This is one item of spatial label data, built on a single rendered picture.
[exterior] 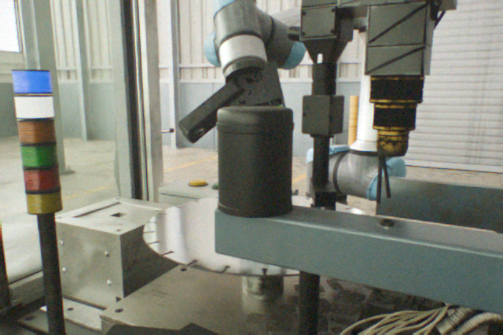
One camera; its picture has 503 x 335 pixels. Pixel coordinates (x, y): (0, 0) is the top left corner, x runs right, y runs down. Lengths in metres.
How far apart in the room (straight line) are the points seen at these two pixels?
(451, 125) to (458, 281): 6.14
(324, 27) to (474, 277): 0.35
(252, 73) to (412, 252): 0.46
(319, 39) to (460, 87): 5.87
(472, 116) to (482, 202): 5.73
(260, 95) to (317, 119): 0.13
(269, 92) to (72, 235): 0.43
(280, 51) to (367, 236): 0.54
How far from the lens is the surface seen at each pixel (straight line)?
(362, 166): 1.07
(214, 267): 0.46
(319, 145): 0.56
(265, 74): 0.68
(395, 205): 0.71
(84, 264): 0.82
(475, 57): 6.40
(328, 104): 0.54
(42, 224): 0.65
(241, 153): 0.30
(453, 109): 6.41
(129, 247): 0.75
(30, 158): 0.62
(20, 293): 0.89
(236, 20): 0.72
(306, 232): 0.30
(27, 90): 0.61
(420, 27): 0.49
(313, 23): 0.55
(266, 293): 0.61
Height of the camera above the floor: 1.14
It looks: 12 degrees down
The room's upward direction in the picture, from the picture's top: straight up
